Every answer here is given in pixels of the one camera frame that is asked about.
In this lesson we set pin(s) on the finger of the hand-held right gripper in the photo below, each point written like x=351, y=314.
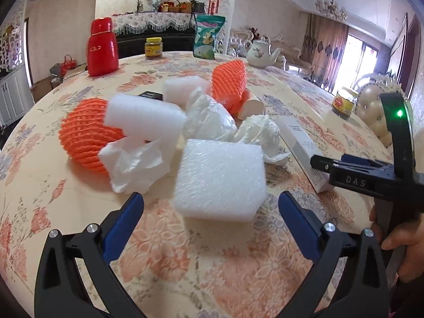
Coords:
x=361, y=159
x=321, y=163

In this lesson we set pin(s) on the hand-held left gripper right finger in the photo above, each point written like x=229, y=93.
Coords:
x=295, y=220

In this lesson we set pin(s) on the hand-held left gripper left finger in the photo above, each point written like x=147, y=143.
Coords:
x=126, y=220

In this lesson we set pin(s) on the white tissue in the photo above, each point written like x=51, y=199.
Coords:
x=261, y=132
x=129, y=165

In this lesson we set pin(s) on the large white foam block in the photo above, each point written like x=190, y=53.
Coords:
x=218, y=179

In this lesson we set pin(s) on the round orange foam net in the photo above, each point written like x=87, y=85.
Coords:
x=82, y=132

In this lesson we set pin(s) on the white foam sheet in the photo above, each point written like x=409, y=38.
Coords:
x=142, y=116

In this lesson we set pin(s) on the white plastic bag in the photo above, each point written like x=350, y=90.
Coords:
x=208, y=122

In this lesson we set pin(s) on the tall orange foam net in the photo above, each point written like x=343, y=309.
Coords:
x=228, y=79

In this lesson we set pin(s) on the small white foam piece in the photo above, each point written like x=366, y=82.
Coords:
x=179, y=89

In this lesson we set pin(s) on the person's right hand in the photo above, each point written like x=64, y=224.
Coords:
x=412, y=241

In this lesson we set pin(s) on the long white carton box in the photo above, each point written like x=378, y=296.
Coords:
x=303, y=145

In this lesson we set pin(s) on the beige tufted ornate chair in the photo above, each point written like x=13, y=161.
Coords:
x=369, y=109

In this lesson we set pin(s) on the yellow-label glass jar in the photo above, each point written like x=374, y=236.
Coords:
x=344, y=104

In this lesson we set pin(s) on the floral tablecloth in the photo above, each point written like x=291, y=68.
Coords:
x=198, y=265

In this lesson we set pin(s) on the patterned brown curtains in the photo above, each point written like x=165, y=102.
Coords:
x=326, y=53

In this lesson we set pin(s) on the white floral teapot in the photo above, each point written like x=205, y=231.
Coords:
x=260, y=53

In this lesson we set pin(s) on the small black box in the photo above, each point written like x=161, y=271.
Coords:
x=150, y=94

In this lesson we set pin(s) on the ornate white sofa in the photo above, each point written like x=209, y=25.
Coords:
x=240, y=41

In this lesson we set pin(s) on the cardboard box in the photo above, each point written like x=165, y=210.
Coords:
x=41, y=89

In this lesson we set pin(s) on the crystal chandelier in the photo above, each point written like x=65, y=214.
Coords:
x=330, y=6

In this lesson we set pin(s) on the red gift bag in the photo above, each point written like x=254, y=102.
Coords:
x=68, y=63

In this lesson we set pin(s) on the low white cabinet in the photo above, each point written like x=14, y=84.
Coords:
x=15, y=92

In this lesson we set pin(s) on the green snack bag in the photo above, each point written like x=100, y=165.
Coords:
x=207, y=36

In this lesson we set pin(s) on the red thermos flask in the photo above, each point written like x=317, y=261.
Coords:
x=101, y=49

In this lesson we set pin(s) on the yellow-lid glass jar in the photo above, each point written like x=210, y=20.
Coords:
x=153, y=49

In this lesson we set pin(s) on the black sideboard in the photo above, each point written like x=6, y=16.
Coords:
x=132, y=44

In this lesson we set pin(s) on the lace floral sideboard cloth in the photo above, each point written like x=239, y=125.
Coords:
x=149, y=21

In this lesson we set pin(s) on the dark handbag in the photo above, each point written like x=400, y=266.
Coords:
x=197, y=6

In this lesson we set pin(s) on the woven gift baskets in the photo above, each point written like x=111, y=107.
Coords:
x=174, y=6

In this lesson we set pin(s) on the dark candlestick figurine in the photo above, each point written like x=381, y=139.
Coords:
x=139, y=4

